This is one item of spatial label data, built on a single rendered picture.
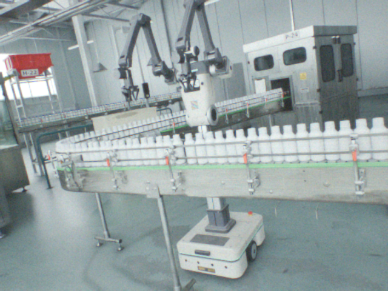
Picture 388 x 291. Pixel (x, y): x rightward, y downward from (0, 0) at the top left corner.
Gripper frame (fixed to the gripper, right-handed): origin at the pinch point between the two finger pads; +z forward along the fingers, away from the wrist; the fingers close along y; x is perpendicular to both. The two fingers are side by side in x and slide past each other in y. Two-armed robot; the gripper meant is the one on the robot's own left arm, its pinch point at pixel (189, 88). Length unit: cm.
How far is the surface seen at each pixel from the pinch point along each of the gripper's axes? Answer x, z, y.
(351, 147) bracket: -83, 34, -24
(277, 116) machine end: 59, 62, 370
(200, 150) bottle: -10.8, 33.8, -16.4
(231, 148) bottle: -28.6, 33.6, -15.5
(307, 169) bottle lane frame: -65, 45, -18
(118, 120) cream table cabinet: 313, 25, 251
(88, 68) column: 827, -162, 667
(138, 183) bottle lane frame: 36, 52, -18
